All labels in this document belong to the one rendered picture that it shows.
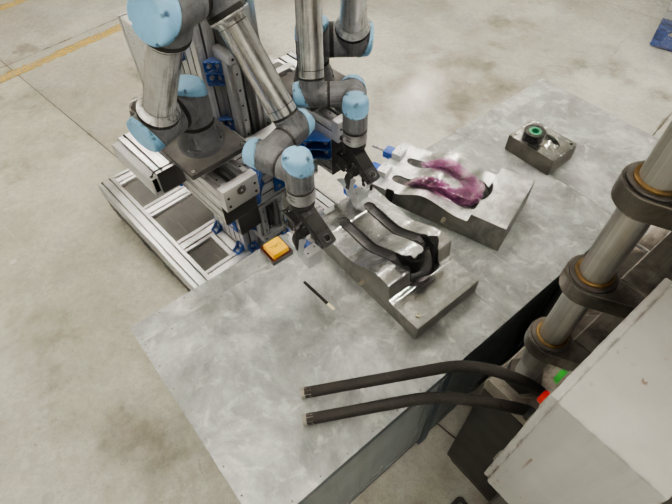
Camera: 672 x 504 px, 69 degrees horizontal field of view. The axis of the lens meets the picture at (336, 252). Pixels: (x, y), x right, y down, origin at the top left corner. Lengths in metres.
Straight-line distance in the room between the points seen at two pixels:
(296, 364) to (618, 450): 0.92
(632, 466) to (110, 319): 2.34
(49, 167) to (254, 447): 2.64
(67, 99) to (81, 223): 1.28
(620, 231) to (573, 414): 0.37
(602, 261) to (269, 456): 0.88
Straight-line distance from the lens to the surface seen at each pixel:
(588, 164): 2.13
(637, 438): 0.74
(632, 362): 0.78
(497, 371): 1.32
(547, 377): 1.53
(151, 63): 1.31
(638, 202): 0.89
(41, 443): 2.51
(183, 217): 2.66
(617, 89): 4.21
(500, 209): 1.68
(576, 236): 1.84
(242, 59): 1.29
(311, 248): 1.44
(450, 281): 1.52
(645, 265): 1.15
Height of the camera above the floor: 2.09
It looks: 52 degrees down
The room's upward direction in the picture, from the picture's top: 1 degrees counter-clockwise
